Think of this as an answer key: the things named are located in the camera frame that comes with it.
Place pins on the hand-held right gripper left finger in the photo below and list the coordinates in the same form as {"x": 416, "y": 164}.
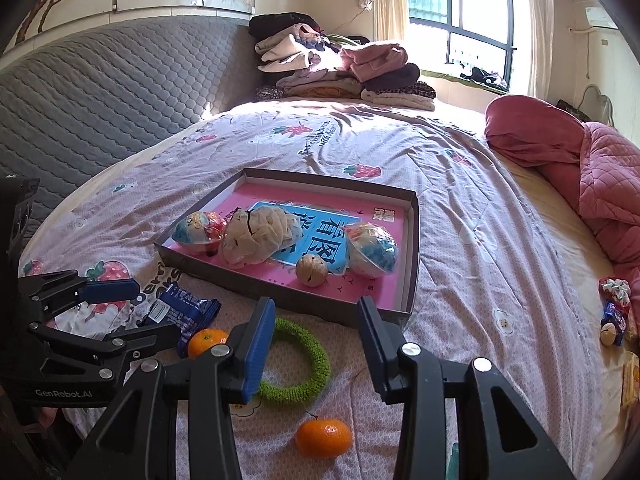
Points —
{"x": 260, "y": 342}

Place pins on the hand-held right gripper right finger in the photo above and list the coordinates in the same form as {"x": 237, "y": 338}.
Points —
{"x": 374, "y": 347}

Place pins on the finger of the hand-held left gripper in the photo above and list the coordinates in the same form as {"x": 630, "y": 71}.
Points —
{"x": 110, "y": 290}
{"x": 145, "y": 337}

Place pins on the blue snack packet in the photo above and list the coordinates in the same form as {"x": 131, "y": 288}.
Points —
{"x": 175, "y": 310}

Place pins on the orange tangerine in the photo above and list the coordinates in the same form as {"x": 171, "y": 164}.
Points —
{"x": 207, "y": 342}
{"x": 322, "y": 439}

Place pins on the shallow grey cardboard box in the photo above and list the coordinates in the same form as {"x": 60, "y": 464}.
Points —
{"x": 320, "y": 312}

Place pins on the beige walnut-shaped ball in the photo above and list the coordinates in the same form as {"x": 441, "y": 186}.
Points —
{"x": 311, "y": 271}

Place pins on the egg-shaped toy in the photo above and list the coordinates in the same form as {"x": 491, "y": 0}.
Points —
{"x": 197, "y": 232}
{"x": 372, "y": 250}

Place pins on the beige mesh bonnet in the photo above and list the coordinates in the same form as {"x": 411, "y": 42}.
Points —
{"x": 260, "y": 237}

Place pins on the person's left hand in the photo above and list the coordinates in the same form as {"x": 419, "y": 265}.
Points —
{"x": 49, "y": 415}

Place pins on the pink and blue book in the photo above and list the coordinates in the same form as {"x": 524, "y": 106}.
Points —
{"x": 355, "y": 285}

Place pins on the strawberry printed bed sheet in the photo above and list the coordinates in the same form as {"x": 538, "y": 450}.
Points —
{"x": 475, "y": 240}

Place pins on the grey quilted headboard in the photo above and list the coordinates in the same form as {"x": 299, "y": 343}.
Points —
{"x": 115, "y": 100}

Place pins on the small blue doll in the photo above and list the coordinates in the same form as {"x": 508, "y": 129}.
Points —
{"x": 612, "y": 325}

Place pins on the red and white fabric doll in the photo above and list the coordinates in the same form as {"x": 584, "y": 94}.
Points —
{"x": 615, "y": 289}

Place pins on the yellow packet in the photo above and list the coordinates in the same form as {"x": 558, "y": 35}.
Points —
{"x": 631, "y": 380}

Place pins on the green windowsill mat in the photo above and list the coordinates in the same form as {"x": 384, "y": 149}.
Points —
{"x": 435, "y": 76}

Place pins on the pink quilted blanket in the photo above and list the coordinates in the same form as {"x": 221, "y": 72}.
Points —
{"x": 590, "y": 170}

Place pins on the pile of folded clothes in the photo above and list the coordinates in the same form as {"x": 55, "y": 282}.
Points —
{"x": 320, "y": 65}

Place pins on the dark clothes on windowsill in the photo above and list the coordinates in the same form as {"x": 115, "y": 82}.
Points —
{"x": 482, "y": 77}

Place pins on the white metal chair back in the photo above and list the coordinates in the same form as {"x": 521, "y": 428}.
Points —
{"x": 600, "y": 102}

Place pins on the dark-framed window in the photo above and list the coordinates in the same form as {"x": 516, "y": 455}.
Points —
{"x": 475, "y": 5}

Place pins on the white air conditioner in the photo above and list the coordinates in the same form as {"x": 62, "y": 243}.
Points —
{"x": 600, "y": 16}

